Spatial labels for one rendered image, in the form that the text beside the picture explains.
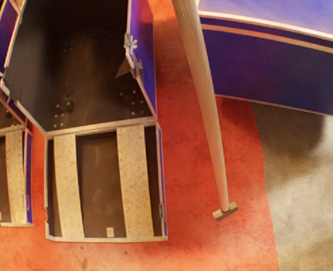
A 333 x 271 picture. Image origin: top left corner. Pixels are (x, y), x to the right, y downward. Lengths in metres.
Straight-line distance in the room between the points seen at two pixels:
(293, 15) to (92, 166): 1.80
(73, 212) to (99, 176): 0.35
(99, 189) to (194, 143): 0.73
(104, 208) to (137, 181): 0.32
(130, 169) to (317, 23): 1.62
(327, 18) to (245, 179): 1.33
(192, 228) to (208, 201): 0.21
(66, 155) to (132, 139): 0.51
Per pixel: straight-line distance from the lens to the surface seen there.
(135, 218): 2.74
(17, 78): 2.69
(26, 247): 3.10
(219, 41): 2.26
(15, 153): 3.20
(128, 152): 2.78
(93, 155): 2.98
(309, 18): 2.13
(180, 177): 2.80
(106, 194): 2.86
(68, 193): 2.90
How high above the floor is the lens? 2.63
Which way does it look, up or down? 64 degrees down
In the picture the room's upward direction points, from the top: 23 degrees counter-clockwise
